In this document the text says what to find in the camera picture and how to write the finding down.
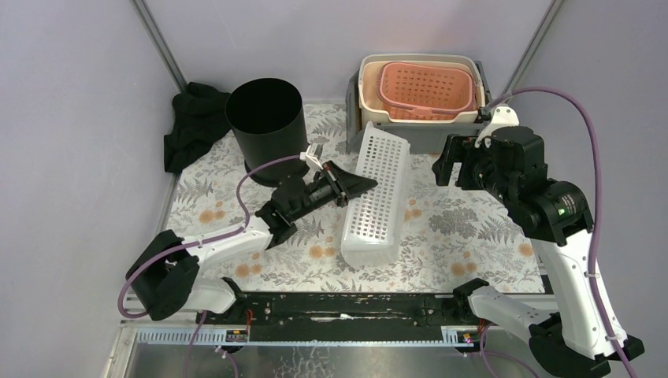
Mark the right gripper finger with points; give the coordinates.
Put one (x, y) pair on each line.
(453, 152)
(466, 177)

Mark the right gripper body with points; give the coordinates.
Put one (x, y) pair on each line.
(484, 172)

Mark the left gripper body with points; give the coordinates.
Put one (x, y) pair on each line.
(339, 185)

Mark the white perforated plastic basket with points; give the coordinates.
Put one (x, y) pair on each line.
(374, 221)

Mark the grey plastic crate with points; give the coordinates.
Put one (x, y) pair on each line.
(424, 136)

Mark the large black cylindrical container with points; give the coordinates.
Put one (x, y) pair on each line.
(267, 119)

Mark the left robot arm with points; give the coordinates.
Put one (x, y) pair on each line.
(170, 274)

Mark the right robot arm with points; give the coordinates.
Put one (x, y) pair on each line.
(582, 336)

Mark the cream plastic tub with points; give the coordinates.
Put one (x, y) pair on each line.
(422, 88)

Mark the pink perforated basket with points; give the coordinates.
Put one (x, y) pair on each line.
(410, 91)

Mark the black cloth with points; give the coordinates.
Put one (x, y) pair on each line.
(200, 121)

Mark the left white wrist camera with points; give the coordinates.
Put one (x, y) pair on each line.
(311, 156)

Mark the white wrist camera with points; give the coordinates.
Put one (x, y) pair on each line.
(503, 116)
(311, 156)

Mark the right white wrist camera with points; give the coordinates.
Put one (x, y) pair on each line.
(503, 116)

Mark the black mounting base rail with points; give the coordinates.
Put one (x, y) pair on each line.
(346, 317)

